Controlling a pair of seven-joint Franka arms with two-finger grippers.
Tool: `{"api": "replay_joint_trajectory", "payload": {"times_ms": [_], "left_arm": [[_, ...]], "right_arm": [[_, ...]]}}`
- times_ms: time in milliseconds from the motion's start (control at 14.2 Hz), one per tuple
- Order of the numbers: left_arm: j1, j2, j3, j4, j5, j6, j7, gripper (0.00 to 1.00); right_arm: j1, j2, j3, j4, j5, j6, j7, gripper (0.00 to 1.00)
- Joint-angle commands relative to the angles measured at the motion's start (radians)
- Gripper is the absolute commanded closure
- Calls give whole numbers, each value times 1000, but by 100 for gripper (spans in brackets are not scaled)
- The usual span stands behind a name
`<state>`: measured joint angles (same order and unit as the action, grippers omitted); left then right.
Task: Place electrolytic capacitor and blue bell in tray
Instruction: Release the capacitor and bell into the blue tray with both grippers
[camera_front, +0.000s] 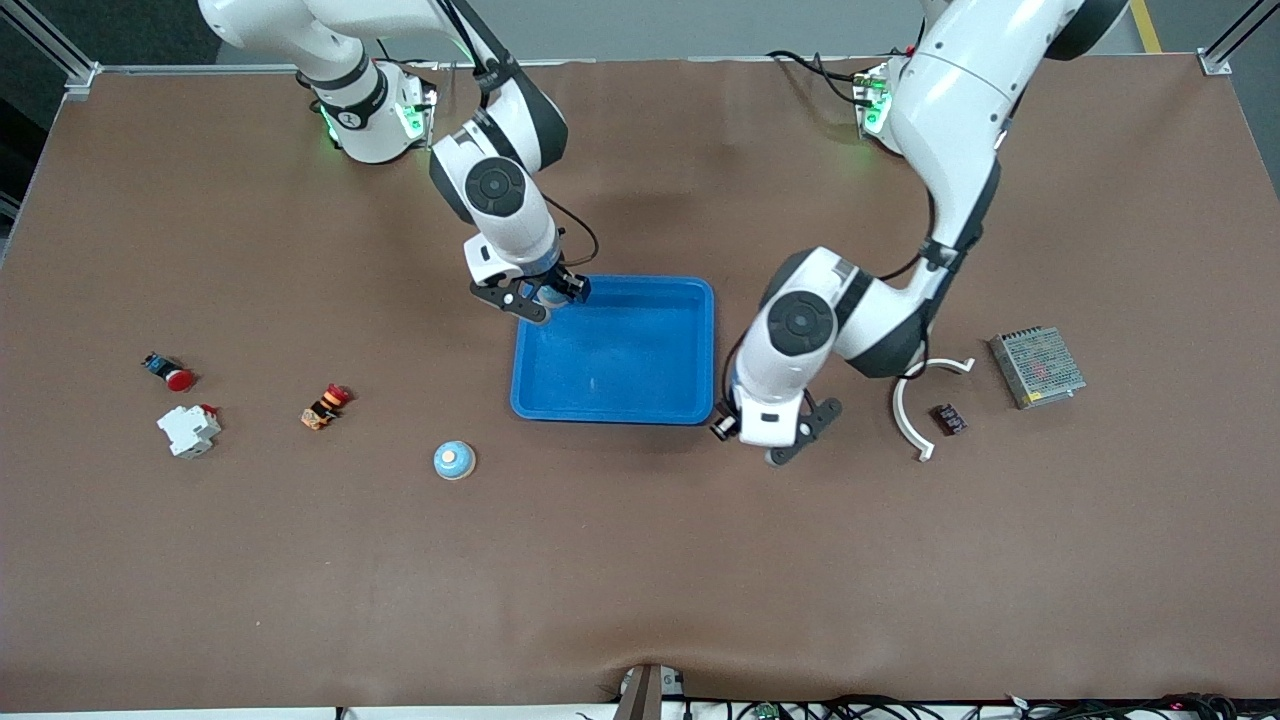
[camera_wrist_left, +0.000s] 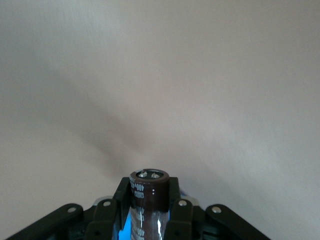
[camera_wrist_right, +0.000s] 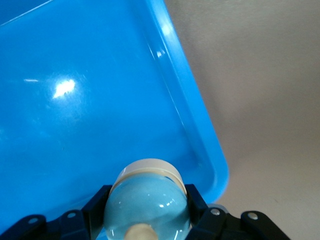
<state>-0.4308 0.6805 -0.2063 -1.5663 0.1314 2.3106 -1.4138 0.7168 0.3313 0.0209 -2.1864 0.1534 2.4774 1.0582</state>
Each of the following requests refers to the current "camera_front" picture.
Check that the blue desk bell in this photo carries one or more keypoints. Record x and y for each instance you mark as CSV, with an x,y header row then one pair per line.
x,y
455,462
548,294

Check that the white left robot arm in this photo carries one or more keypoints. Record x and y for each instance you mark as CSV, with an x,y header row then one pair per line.
x,y
950,100

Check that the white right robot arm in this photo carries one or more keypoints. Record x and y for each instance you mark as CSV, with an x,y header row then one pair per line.
x,y
510,225

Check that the blue plastic tray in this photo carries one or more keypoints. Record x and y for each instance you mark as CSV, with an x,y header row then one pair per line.
x,y
620,350

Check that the perforated metal power supply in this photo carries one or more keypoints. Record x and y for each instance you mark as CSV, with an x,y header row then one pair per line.
x,y
1038,367

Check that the white circuit breaker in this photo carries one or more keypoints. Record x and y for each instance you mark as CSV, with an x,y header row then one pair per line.
x,y
187,430

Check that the orange red emergency switch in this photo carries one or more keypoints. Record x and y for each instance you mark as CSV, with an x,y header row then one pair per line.
x,y
322,410

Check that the metal table edge bracket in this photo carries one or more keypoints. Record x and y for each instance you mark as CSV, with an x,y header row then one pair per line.
x,y
640,695

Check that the red push button switch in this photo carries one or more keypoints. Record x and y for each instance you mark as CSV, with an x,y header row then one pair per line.
x,y
180,379

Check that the aluminium frame post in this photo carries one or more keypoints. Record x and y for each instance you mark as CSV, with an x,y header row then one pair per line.
x,y
60,45
1238,35

